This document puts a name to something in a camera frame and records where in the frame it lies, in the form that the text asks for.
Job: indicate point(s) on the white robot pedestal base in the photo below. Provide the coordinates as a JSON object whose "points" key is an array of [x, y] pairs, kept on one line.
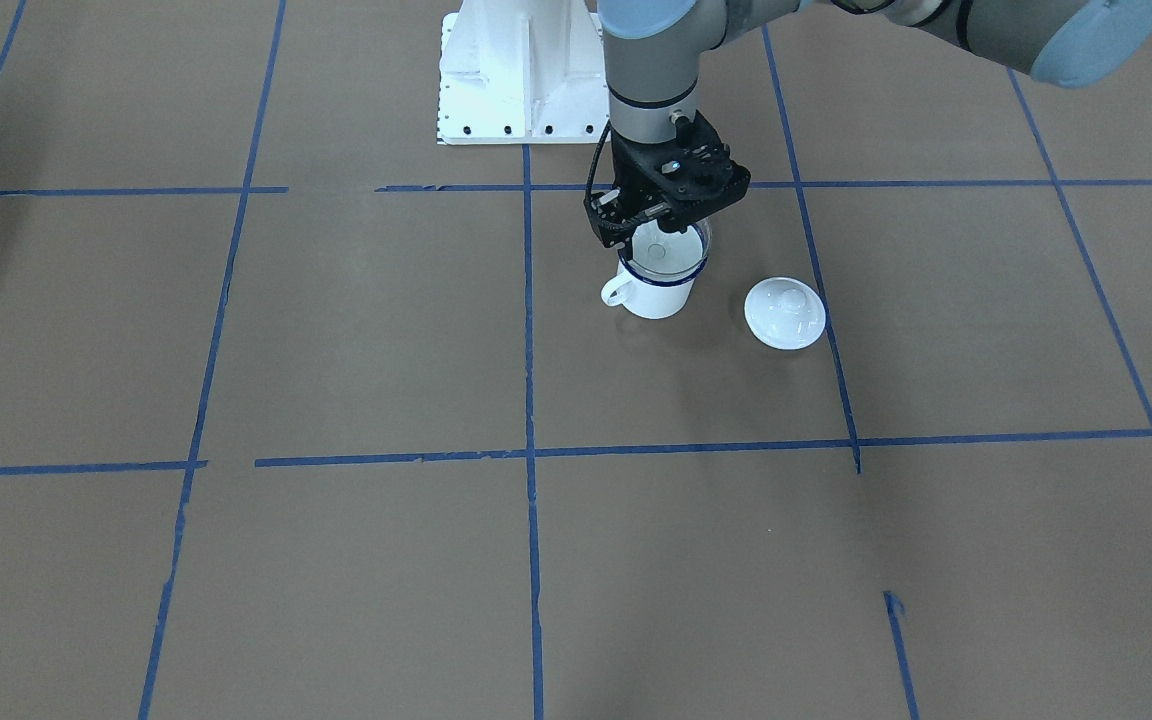
{"points": [[521, 72]]}

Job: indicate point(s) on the clear glass funnel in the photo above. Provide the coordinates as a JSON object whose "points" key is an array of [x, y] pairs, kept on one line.
{"points": [[660, 257]]}

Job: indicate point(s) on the white cup lid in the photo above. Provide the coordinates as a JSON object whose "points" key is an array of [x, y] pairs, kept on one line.
{"points": [[784, 313]]}

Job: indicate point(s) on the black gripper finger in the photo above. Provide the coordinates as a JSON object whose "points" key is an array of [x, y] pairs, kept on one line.
{"points": [[612, 223]]}

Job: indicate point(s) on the white enamel cup blue rim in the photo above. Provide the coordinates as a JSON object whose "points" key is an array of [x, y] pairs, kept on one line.
{"points": [[649, 301]]}

